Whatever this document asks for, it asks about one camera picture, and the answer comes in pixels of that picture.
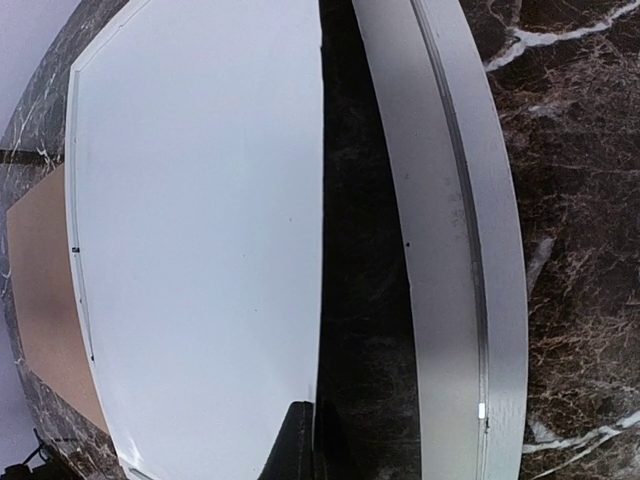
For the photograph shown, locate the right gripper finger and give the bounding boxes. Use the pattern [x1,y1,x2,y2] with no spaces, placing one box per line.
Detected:
[259,401,314,480]

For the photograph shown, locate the white photo mat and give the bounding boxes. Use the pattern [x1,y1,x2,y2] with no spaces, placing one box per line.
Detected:
[349,0,489,480]

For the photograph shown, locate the landscape photo print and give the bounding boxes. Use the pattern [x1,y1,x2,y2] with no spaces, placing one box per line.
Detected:
[65,1,324,479]

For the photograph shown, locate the clear acrylic sheet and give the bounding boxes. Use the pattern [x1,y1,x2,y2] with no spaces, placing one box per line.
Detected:
[316,1,421,479]

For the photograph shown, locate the white picture frame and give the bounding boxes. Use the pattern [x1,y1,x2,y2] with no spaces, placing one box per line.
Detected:
[313,1,528,479]

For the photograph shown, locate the brown cardboard backing board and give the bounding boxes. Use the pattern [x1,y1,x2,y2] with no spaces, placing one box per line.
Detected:
[7,166,109,433]

